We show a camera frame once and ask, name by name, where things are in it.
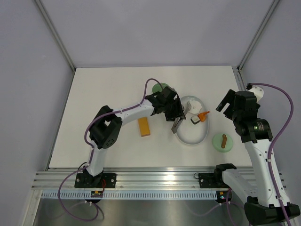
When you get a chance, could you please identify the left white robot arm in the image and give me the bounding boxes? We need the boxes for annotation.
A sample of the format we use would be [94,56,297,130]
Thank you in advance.
[75,86,186,188]

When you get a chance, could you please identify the yellow wooden block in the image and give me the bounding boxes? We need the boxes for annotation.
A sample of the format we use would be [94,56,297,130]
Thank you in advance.
[138,117,151,137]

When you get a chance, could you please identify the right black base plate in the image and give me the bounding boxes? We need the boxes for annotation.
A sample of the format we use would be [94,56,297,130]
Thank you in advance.
[193,172,229,189]

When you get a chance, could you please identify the green lid with handle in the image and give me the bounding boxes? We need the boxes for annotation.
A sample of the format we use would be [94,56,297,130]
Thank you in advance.
[212,133,234,153]

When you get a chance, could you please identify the green lunch cup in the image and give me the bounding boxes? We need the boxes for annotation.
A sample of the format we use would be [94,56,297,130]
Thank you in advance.
[152,83,168,93]

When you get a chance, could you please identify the right aluminium frame post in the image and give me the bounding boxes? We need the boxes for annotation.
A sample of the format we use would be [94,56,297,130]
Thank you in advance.
[236,0,282,71]

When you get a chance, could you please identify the aluminium mounting rail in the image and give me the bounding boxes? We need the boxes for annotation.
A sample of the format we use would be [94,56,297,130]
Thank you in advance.
[31,167,215,191]

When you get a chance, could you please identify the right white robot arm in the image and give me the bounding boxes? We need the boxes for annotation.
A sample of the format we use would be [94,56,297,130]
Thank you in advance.
[213,89,301,226]

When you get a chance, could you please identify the orange toy carrot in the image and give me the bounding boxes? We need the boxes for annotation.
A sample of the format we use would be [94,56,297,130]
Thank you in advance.
[198,111,210,122]

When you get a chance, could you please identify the metal tongs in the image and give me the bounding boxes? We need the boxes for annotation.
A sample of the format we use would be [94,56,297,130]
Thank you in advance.
[171,101,191,134]

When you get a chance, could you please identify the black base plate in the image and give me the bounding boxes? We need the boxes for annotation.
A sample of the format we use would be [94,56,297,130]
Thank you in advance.
[74,173,117,189]
[193,172,229,189]

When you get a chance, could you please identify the perforated cable tray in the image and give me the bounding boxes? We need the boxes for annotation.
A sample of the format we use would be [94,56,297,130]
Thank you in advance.
[41,190,218,200]

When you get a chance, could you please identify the aluminium frame post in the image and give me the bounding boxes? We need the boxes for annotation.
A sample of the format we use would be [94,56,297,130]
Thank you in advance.
[236,0,282,71]
[34,0,77,71]

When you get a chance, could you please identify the sushi roll piece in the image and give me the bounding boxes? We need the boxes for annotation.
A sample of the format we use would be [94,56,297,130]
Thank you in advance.
[190,115,200,125]

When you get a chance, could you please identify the white round rice cake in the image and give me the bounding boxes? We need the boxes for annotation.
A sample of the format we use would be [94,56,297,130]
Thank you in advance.
[188,100,202,115]

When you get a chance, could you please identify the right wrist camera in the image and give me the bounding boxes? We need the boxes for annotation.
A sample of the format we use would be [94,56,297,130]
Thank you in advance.
[246,83,264,102]

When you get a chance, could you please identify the white oval plate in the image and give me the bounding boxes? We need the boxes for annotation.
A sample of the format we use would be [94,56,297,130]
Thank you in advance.
[175,96,209,145]

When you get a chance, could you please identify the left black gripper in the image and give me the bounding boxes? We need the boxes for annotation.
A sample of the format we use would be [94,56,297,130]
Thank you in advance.
[162,98,185,122]

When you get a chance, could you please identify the left aluminium frame post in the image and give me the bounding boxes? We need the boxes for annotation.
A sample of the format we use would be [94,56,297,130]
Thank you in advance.
[34,0,77,71]

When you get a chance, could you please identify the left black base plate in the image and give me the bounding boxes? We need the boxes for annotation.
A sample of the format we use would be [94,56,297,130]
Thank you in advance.
[74,173,117,189]

